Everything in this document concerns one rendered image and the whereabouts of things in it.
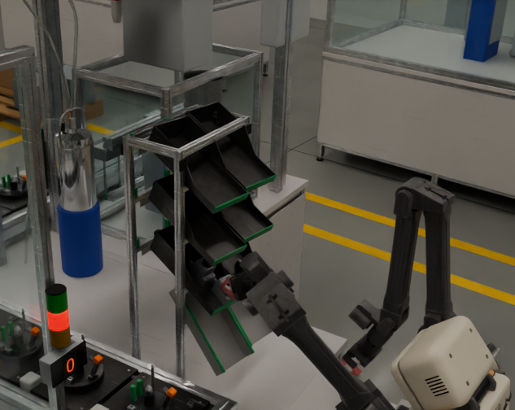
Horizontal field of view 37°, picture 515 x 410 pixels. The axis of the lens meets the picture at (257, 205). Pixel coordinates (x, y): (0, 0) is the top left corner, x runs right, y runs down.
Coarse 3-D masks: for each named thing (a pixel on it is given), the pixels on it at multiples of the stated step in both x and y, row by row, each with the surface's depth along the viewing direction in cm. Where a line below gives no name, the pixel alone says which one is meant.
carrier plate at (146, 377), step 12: (132, 384) 222; (144, 384) 222; (156, 384) 222; (168, 384) 222; (120, 396) 217; (180, 396) 218; (192, 396) 218; (108, 408) 212; (120, 408) 212; (180, 408) 213; (192, 408) 214; (204, 408) 215
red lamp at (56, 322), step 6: (48, 312) 185; (66, 312) 186; (48, 318) 186; (54, 318) 184; (60, 318) 185; (66, 318) 186; (48, 324) 187; (54, 324) 185; (60, 324) 185; (66, 324) 187; (54, 330) 186; (60, 330) 186
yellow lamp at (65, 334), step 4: (68, 328) 188; (52, 332) 187; (56, 332) 186; (60, 332) 186; (64, 332) 187; (68, 332) 188; (52, 336) 187; (56, 336) 187; (60, 336) 187; (64, 336) 188; (68, 336) 189; (52, 340) 188; (56, 340) 187; (60, 340) 187; (64, 340) 188; (68, 340) 189; (52, 344) 188; (56, 344) 188; (60, 344) 188; (64, 344) 188; (68, 344) 190
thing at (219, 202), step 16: (160, 128) 209; (176, 128) 215; (192, 128) 216; (176, 144) 216; (192, 160) 214; (208, 160) 216; (192, 176) 209; (208, 176) 212; (224, 176) 213; (192, 192) 205; (208, 192) 207; (224, 192) 209; (240, 192) 211; (208, 208) 202; (224, 208) 205
